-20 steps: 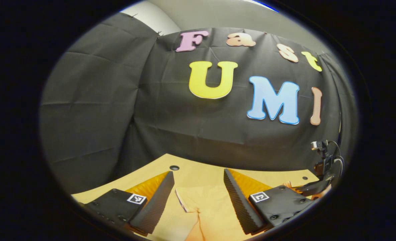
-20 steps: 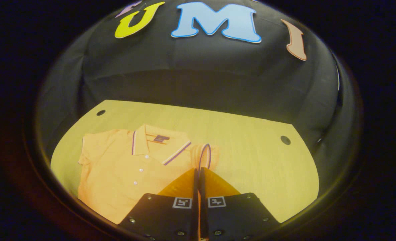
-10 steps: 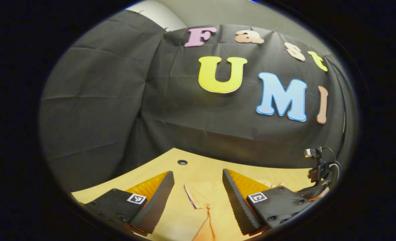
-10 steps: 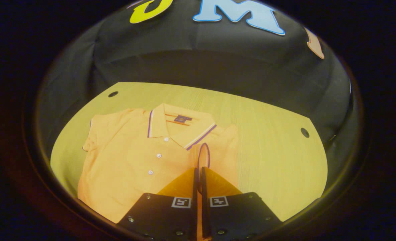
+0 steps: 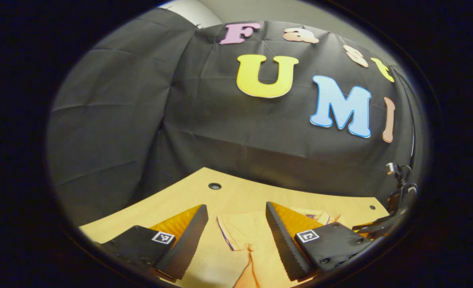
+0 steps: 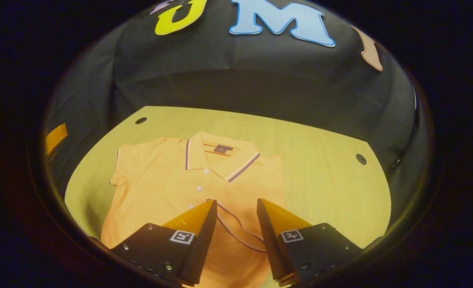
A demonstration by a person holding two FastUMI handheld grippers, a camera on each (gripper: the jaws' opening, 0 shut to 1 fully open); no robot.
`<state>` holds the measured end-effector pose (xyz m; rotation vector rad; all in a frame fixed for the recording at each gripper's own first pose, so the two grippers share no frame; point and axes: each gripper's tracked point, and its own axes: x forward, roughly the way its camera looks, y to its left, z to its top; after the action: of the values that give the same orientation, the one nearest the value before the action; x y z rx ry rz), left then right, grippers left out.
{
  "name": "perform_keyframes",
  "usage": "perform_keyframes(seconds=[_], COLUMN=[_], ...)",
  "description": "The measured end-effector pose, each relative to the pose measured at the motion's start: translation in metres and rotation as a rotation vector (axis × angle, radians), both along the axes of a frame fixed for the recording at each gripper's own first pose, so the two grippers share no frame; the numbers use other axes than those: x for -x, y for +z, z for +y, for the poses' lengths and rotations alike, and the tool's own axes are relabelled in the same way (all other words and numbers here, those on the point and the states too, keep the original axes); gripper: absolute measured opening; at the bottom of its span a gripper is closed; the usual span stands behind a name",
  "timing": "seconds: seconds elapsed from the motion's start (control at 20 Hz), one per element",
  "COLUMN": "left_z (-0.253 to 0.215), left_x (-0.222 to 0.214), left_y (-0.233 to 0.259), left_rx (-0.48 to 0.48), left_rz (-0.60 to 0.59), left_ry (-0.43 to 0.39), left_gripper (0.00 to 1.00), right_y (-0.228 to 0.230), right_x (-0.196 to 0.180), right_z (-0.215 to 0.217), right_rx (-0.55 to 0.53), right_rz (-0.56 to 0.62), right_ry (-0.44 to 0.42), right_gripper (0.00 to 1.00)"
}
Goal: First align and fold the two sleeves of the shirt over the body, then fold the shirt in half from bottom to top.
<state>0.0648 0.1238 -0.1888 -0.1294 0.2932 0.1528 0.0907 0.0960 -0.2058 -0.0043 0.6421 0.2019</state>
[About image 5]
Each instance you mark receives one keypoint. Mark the orange T-shirt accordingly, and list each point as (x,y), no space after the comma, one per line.
(252,236)

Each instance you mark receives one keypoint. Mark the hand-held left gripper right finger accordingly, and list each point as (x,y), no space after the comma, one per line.
(284,244)

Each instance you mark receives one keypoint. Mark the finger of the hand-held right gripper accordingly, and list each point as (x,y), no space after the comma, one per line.
(380,228)

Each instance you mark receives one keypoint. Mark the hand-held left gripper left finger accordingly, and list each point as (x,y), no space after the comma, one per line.
(188,240)

